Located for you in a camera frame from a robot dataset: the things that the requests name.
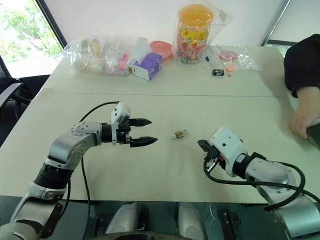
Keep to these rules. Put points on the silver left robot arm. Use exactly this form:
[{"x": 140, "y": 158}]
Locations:
[{"x": 75, "y": 142}]

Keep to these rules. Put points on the orange-lidded jar of candies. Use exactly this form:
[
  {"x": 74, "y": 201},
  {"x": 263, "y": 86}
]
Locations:
[{"x": 193, "y": 35}]

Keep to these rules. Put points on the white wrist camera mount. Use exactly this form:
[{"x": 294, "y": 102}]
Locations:
[
  {"x": 117, "y": 112},
  {"x": 225, "y": 140}
]

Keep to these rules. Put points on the black window frame bar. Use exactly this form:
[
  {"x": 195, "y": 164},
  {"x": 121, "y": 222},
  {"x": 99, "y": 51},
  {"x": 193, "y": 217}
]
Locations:
[
  {"x": 51, "y": 25},
  {"x": 275, "y": 23}
]

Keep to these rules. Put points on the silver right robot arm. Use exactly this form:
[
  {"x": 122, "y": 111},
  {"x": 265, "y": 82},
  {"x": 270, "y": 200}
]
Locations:
[{"x": 270, "y": 170}]

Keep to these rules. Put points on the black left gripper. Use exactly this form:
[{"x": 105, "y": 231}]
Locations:
[{"x": 124, "y": 132}]

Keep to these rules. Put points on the clear bag with pink item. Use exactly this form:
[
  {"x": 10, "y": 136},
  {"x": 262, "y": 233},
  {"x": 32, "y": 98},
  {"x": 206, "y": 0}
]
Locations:
[{"x": 232, "y": 56}]

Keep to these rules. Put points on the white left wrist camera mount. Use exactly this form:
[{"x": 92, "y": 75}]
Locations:
[{"x": 117, "y": 112}]

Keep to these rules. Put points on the clear bag of mixed items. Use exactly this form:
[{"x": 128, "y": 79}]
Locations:
[{"x": 100, "y": 55}]

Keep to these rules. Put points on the black bracket under table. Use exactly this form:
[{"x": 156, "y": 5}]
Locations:
[{"x": 232, "y": 223}]

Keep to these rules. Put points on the dark sleeved person forearm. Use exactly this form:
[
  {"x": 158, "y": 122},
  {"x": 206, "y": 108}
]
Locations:
[{"x": 305, "y": 65}]

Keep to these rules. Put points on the small black box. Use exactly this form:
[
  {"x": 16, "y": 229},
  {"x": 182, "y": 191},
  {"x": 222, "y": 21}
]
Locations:
[{"x": 218, "y": 72}]

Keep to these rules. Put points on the purple and white carton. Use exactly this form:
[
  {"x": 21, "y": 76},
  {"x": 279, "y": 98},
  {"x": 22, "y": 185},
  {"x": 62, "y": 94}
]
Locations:
[{"x": 147, "y": 66}]

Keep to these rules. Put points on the small blue item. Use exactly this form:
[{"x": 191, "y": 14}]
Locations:
[{"x": 207, "y": 59}]

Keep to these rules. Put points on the pink plastic bowl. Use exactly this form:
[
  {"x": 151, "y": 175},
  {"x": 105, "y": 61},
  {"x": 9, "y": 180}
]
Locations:
[{"x": 162, "y": 48}]

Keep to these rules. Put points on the person's bare hand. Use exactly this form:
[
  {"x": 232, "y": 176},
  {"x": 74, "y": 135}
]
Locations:
[{"x": 307, "y": 110}]

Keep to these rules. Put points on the grey rounded robot body shape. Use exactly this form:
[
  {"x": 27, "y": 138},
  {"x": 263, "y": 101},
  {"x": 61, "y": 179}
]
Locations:
[
  {"x": 191, "y": 220},
  {"x": 127, "y": 217}
]

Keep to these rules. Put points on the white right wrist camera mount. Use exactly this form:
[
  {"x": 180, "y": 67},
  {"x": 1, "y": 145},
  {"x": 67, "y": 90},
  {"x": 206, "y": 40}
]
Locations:
[{"x": 225, "y": 140}]

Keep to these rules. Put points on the small wrapped candy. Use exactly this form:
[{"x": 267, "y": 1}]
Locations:
[{"x": 179, "y": 134}]

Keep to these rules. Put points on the small orange item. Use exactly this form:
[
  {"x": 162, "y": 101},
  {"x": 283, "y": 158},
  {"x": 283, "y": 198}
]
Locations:
[{"x": 230, "y": 68}]

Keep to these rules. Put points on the clear bag around jar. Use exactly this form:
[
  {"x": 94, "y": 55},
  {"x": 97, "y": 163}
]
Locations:
[{"x": 222, "y": 17}]

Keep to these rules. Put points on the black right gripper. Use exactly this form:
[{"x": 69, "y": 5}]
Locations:
[{"x": 213, "y": 154}]

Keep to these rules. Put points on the dark smartphone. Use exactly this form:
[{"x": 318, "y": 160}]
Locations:
[{"x": 314, "y": 135}]

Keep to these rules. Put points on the black office chair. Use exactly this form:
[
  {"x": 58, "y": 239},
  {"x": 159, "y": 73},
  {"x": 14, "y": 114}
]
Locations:
[{"x": 12, "y": 90}]

